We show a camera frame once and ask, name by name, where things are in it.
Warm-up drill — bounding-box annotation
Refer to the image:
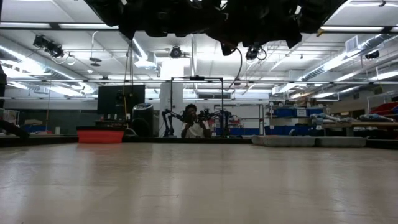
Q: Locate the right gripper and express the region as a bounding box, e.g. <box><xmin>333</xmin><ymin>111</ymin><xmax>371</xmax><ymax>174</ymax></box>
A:
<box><xmin>217</xmin><ymin>0</ymin><xmax>302</xmax><ymax>56</ymax></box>

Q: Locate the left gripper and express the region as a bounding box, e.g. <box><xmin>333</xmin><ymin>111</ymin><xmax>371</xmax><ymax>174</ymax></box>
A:
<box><xmin>121</xmin><ymin>0</ymin><xmax>187</xmax><ymax>40</ymax></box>

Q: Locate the background robot station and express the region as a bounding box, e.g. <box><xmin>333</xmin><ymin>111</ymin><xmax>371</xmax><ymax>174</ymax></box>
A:
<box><xmin>154</xmin><ymin>76</ymin><xmax>233</xmax><ymax>138</ymax></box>

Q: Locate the black monitor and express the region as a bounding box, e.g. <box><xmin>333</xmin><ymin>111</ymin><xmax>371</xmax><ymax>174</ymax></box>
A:
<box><xmin>97</xmin><ymin>84</ymin><xmax>146</xmax><ymax>115</ymax></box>

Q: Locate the person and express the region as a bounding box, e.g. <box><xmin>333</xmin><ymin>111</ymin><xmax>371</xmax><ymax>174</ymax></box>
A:
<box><xmin>181</xmin><ymin>103</ymin><xmax>212</xmax><ymax>138</ymax></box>

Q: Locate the black ceiling-mounted device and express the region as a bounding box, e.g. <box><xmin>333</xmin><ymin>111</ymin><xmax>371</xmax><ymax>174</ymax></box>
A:
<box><xmin>33</xmin><ymin>34</ymin><xmax>65</xmax><ymax>59</ymax></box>

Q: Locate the grey tool kit case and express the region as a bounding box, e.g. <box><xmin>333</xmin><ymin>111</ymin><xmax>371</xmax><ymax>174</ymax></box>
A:
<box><xmin>251</xmin><ymin>134</ymin><xmax>368</xmax><ymax>148</ymax></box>

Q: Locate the red plastic bin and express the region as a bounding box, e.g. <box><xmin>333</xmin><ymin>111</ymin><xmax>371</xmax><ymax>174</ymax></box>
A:
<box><xmin>76</xmin><ymin>125</ymin><xmax>126</xmax><ymax>144</ymax></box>

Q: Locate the wooden workbench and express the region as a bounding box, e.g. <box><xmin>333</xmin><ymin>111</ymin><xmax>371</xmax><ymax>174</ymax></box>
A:
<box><xmin>322</xmin><ymin>121</ymin><xmax>398</xmax><ymax>138</ymax></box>

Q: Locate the red plastic crate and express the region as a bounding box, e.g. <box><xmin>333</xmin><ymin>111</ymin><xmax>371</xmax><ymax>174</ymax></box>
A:
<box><xmin>369</xmin><ymin>101</ymin><xmax>398</xmax><ymax>116</ymax></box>

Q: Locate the black ceiling camera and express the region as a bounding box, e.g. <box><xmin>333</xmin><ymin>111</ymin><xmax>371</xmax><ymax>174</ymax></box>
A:
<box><xmin>245</xmin><ymin>43</ymin><xmax>267</xmax><ymax>62</ymax></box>

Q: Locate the black overhead camera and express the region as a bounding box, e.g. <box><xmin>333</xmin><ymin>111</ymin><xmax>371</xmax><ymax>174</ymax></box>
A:
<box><xmin>169</xmin><ymin>45</ymin><xmax>183</xmax><ymax>59</ymax></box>

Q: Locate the black aluminium table frame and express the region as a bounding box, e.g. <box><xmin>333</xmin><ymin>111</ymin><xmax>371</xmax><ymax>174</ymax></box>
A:
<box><xmin>0</xmin><ymin>21</ymin><xmax>398</xmax><ymax>149</ymax></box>

